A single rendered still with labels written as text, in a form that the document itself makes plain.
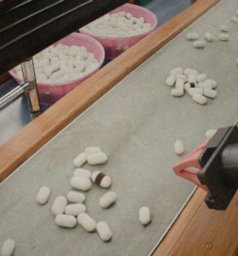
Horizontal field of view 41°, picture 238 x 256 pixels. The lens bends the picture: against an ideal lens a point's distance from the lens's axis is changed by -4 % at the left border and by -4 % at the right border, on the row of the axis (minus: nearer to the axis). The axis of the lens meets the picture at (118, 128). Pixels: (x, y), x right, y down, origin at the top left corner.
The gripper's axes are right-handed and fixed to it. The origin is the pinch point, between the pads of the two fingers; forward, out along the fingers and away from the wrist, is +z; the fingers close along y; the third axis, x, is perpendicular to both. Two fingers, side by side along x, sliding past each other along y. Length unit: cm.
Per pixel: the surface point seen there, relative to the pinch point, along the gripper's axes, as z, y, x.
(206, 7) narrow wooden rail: 31, -80, -11
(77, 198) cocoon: 16.6, 8.3, -1.2
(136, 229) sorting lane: 9.2, 6.4, 7.2
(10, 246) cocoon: 18.1, 22.2, -2.9
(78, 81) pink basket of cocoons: 34.0, -17.0, -15.1
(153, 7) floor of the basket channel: 55, -85, -20
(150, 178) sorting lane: 12.5, -3.9, 4.7
